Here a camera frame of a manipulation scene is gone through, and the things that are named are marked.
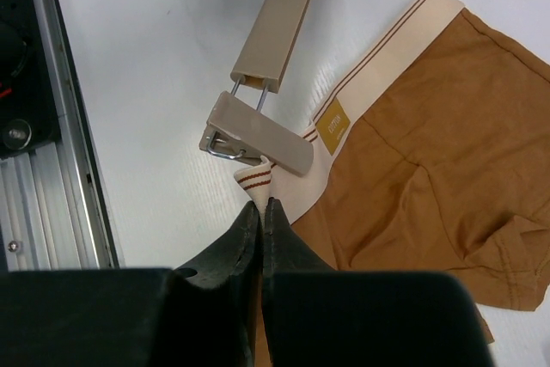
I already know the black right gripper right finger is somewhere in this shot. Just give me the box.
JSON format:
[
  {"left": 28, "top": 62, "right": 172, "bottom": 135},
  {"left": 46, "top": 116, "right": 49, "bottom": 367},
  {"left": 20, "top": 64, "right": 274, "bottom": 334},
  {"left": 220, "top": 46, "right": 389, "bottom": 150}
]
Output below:
[{"left": 262, "top": 199, "right": 493, "bottom": 366}]

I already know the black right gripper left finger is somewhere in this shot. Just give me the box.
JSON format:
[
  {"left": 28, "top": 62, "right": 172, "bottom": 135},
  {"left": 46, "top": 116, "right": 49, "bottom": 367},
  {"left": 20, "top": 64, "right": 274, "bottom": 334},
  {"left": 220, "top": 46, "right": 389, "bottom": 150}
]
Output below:
[{"left": 1, "top": 203, "right": 260, "bottom": 366}]

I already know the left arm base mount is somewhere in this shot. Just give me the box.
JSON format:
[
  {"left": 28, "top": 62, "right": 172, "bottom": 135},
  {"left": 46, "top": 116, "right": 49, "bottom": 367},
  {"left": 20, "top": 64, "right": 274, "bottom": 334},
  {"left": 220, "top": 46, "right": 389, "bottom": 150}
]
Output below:
[{"left": 1, "top": 0, "right": 60, "bottom": 159}]

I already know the brown underwear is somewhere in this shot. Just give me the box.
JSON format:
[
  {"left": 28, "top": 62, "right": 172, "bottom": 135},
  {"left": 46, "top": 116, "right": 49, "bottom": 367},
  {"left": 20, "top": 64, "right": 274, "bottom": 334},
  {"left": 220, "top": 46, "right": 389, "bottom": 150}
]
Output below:
[{"left": 233, "top": 0, "right": 550, "bottom": 367}]

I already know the aluminium rail frame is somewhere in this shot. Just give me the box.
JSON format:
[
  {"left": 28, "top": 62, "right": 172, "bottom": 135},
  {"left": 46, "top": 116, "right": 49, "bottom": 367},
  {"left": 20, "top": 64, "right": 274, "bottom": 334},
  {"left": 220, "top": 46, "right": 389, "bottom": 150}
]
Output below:
[{"left": 1, "top": 0, "right": 119, "bottom": 271}]

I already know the wooden clip hanger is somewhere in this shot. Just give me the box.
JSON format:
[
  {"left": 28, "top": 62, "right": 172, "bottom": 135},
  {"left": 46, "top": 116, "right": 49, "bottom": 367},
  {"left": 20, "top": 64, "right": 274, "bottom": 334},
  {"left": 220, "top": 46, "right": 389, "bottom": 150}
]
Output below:
[{"left": 199, "top": 0, "right": 314, "bottom": 176}]

